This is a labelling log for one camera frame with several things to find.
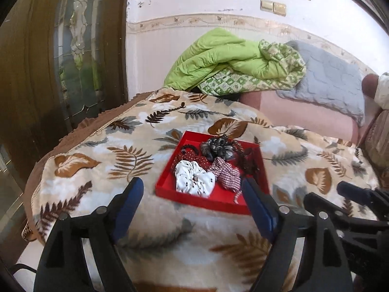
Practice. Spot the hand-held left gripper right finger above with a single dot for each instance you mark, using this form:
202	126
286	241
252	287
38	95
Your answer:
258	200

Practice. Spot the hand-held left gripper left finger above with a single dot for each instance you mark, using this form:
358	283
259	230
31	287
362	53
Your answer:
130	197

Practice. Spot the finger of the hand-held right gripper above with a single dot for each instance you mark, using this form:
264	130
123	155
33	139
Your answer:
349	217
352	190

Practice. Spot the red tray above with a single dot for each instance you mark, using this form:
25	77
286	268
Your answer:
221	201

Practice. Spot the plaid scrunchie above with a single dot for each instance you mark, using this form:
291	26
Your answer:
226	172

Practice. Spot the dark hair band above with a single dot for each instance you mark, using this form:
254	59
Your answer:
247	158

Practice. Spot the white spotted scrunchie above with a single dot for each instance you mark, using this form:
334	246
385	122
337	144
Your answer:
191	178

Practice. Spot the grey black scrunchie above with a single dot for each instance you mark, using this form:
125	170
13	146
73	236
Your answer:
215	147

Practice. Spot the red polka dot scrunchie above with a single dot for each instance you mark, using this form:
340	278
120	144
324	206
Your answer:
199	158

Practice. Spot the striped beige sofa cushion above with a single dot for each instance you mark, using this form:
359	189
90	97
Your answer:
378	140

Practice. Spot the leaf print blanket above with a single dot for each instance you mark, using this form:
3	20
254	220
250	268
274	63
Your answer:
91	146

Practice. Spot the pink mattress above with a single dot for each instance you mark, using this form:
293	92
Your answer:
288	109

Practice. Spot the white patterned cushion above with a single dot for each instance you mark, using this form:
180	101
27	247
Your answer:
383	91

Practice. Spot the brown round cushion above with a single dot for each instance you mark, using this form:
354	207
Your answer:
370	85

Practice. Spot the grey quilted pillow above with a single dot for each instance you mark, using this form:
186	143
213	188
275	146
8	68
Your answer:
328	79

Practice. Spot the wooden door with glass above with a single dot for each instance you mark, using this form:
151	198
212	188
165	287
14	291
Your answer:
45	82

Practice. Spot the green quilt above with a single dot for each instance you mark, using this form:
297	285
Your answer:
212	57

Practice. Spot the gold wall switch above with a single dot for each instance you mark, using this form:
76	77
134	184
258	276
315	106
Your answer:
279	8
266	5

